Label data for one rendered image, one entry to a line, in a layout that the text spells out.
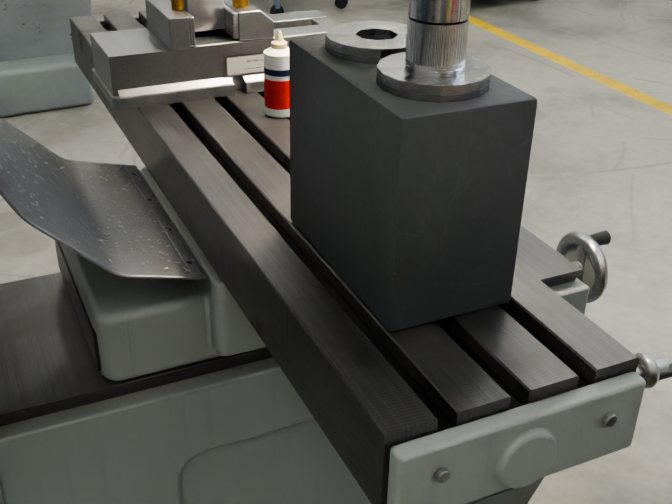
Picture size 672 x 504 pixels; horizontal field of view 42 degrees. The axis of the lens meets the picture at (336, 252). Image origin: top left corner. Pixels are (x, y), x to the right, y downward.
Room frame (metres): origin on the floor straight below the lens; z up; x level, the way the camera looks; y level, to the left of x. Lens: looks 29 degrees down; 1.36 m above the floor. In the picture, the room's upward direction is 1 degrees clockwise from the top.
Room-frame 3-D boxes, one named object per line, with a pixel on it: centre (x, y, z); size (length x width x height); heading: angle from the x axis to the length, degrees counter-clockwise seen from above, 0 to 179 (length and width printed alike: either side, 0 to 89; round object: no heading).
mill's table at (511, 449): (1.06, 0.12, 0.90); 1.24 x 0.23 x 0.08; 26
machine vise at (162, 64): (1.24, 0.17, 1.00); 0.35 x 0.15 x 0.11; 115
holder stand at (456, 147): (0.72, -0.05, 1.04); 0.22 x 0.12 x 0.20; 25
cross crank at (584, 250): (1.22, -0.36, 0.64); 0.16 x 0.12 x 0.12; 116
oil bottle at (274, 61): (1.10, 0.08, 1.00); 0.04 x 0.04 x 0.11
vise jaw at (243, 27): (1.25, 0.14, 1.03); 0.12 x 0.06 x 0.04; 25
